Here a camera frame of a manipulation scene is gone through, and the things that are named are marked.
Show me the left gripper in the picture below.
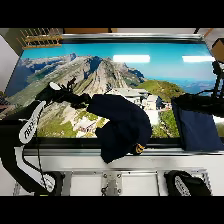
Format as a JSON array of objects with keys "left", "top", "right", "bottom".
[{"left": 60, "top": 87, "right": 92, "bottom": 110}]

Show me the navy garment with yellow emblem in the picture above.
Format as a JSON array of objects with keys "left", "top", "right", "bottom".
[{"left": 86, "top": 93, "right": 153, "bottom": 165}]

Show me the brown cardboard box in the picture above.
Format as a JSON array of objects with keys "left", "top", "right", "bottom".
[{"left": 211, "top": 37, "right": 224, "bottom": 63}]

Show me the black cable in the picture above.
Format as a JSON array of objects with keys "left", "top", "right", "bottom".
[{"left": 34, "top": 105, "right": 50, "bottom": 192}]

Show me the silver frame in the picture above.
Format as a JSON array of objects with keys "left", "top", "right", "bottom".
[{"left": 13, "top": 32, "right": 224, "bottom": 197}]

